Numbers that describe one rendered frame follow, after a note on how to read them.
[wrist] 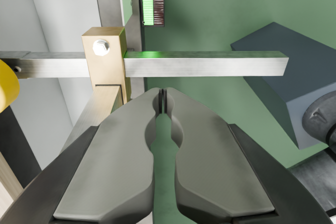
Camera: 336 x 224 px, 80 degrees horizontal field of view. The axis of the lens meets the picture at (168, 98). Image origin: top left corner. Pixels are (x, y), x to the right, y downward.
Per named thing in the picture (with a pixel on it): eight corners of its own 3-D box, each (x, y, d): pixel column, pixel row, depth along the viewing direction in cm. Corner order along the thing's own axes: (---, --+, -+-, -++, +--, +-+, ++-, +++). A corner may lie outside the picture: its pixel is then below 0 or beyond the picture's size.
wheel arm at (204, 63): (276, 47, 33) (291, 57, 29) (271, 67, 35) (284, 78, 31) (1, 48, 31) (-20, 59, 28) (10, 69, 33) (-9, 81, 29)
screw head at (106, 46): (108, 39, 26) (106, 41, 25) (110, 54, 27) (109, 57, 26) (92, 39, 26) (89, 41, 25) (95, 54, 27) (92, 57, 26)
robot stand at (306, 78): (273, 21, 109) (374, 66, 58) (283, 59, 121) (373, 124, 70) (229, 44, 114) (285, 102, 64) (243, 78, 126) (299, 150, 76)
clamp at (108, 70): (128, 26, 30) (123, 35, 26) (135, 101, 38) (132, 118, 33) (87, 26, 30) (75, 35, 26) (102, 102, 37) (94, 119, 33)
